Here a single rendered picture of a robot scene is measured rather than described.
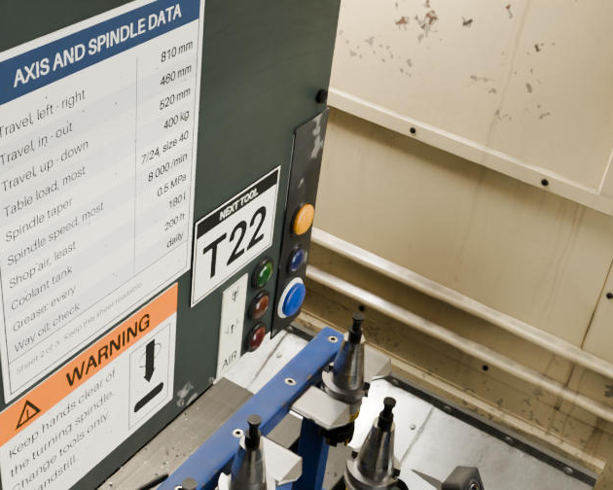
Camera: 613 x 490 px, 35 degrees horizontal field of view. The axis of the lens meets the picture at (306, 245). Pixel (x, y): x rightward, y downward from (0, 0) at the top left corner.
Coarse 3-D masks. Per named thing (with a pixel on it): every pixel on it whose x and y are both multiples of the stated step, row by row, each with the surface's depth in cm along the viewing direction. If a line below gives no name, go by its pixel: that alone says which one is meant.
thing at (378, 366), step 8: (368, 352) 129; (376, 352) 129; (368, 360) 128; (376, 360) 128; (384, 360) 128; (368, 368) 126; (376, 368) 126; (384, 368) 127; (376, 376) 125; (384, 376) 126
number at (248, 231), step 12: (264, 204) 69; (240, 216) 67; (252, 216) 68; (264, 216) 70; (228, 228) 66; (240, 228) 68; (252, 228) 69; (264, 228) 71; (228, 240) 67; (240, 240) 68; (252, 240) 70; (264, 240) 72; (228, 252) 67; (240, 252) 69; (252, 252) 71; (228, 264) 68
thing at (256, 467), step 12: (240, 444) 103; (240, 456) 103; (252, 456) 103; (264, 456) 104; (240, 468) 104; (252, 468) 103; (264, 468) 105; (228, 480) 106; (240, 480) 104; (252, 480) 104; (264, 480) 106
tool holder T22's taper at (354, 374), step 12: (348, 348) 119; (360, 348) 119; (336, 360) 121; (348, 360) 119; (360, 360) 120; (336, 372) 121; (348, 372) 120; (360, 372) 121; (336, 384) 121; (348, 384) 121; (360, 384) 122
